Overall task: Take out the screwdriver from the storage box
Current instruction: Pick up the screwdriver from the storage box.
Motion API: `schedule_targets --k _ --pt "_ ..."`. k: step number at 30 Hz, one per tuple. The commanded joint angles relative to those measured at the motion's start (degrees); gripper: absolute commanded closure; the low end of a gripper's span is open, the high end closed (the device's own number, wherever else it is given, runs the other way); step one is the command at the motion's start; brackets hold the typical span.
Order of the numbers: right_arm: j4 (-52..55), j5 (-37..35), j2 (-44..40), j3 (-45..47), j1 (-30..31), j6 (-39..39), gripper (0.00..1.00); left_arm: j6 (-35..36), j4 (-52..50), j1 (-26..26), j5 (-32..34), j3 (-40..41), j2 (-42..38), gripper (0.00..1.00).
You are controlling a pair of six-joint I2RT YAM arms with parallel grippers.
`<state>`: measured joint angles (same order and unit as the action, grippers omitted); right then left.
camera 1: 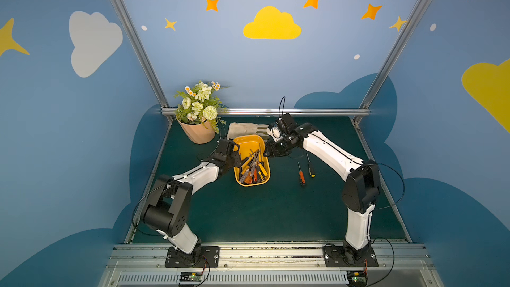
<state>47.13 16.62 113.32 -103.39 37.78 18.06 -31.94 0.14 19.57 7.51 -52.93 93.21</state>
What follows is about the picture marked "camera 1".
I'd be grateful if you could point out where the left circuit board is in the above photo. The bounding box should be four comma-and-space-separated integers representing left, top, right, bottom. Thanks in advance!
178, 272, 203, 285

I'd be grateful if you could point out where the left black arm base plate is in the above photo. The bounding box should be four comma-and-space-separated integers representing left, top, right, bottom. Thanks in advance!
165, 246, 220, 268

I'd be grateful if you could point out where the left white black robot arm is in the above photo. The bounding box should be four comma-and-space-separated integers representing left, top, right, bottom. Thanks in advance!
140, 146, 241, 263

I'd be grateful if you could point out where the yellow black handled screwdriver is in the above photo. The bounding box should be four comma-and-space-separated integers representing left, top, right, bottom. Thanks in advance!
306, 152, 316, 178

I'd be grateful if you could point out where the yellow plastic storage box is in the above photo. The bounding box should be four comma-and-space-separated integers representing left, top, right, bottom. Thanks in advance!
234, 135, 271, 187

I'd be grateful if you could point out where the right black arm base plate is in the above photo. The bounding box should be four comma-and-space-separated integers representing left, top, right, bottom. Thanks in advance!
322, 243, 379, 268

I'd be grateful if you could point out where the left aluminium frame post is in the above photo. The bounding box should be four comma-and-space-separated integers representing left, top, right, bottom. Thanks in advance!
110, 0, 169, 108

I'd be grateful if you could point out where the circuit board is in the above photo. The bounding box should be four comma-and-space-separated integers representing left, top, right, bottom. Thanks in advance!
178, 272, 203, 285
347, 271, 368, 287

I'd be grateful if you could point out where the right circuit board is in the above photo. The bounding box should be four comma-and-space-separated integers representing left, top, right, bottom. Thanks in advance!
347, 271, 368, 287

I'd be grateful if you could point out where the pink pot with flowers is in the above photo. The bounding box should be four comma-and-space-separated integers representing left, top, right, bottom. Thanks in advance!
175, 81, 226, 144

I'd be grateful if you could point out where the beige work glove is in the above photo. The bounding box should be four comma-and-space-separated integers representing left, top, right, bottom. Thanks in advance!
227, 122, 269, 140

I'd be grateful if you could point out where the aluminium front rail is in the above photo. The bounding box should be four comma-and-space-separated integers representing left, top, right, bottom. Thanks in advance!
99, 239, 443, 286

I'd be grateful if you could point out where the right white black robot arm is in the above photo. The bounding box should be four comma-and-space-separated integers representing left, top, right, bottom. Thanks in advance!
264, 122, 381, 259

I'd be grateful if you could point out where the aluminium back frame bar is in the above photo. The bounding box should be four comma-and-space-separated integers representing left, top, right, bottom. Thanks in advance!
161, 107, 371, 117

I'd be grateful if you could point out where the right aluminium frame post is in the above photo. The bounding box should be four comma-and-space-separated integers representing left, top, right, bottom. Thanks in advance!
359, 0, 433, 112

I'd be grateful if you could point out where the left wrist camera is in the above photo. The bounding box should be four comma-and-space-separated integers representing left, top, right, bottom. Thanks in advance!
216, 139, 239, 155

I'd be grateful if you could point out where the aluminium frame post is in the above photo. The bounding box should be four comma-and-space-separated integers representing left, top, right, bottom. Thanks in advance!
359, 0, 433, 112
110, 0, 169, 108

